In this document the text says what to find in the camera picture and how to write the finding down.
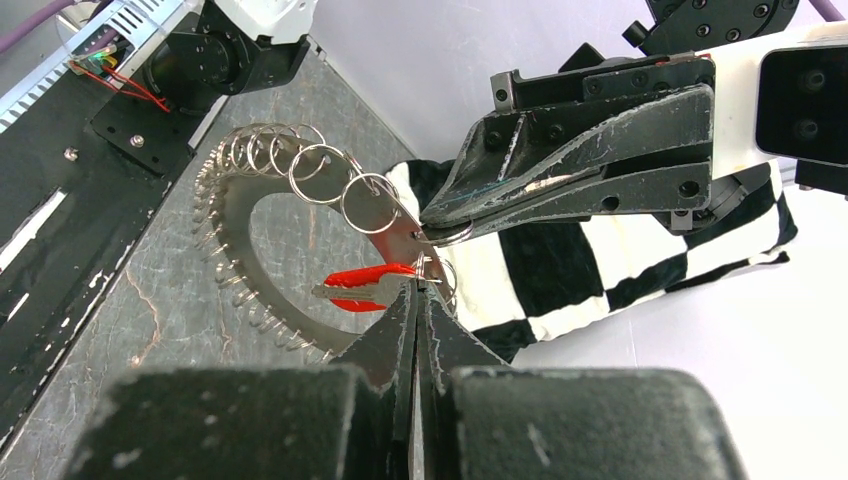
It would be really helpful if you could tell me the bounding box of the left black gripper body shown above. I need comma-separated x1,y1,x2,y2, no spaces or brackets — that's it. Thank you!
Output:
492,56,716,230

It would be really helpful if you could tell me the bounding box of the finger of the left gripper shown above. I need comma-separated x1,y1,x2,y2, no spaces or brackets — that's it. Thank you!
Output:
420,85,714,229
430,163,712,239

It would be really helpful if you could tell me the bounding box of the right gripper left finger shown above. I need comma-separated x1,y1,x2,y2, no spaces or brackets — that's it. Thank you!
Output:
66,281,418,479

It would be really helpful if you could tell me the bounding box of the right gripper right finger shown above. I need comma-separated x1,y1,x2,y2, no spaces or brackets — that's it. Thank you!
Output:
417,287,746,479

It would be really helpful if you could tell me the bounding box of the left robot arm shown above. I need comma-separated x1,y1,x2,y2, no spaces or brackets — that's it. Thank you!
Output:
420,1,797,246

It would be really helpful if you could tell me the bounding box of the black white checkered pillow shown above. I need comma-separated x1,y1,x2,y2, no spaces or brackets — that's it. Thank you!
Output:
384,158,800,366

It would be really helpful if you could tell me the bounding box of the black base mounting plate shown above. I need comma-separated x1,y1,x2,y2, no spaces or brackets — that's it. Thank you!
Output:
1,73,201,442

